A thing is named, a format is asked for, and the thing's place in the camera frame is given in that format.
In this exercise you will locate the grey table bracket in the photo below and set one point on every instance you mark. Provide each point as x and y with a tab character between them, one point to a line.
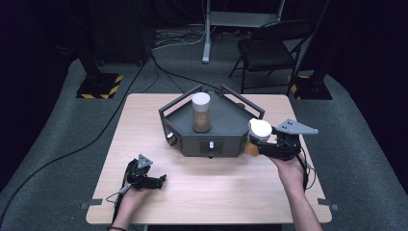
91	203
327	204

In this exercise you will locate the small brown object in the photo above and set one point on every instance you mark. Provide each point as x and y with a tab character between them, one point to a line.
240	105

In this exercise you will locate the white desk frame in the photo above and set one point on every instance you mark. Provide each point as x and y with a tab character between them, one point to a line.
207	38

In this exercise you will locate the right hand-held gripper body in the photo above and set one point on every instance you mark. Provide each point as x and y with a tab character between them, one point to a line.
287	146

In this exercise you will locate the black corner rack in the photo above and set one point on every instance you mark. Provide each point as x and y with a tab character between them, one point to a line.
224	123

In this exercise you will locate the dark cabinet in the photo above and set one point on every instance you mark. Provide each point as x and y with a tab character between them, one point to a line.
125	29

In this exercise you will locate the spice jar with spouted lid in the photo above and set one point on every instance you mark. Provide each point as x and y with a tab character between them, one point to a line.
260	129

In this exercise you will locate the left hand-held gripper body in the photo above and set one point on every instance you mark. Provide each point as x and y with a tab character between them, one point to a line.
138	178

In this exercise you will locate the black folding chair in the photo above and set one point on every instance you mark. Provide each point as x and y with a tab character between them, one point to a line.
266	51

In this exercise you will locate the person's left hand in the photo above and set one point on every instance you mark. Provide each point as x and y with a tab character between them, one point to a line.
134	197

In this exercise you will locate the black stand with striped base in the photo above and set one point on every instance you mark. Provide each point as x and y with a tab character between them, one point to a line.
312	86
99	85

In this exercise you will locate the person's right hand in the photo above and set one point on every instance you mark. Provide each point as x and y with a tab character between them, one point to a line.
290	171

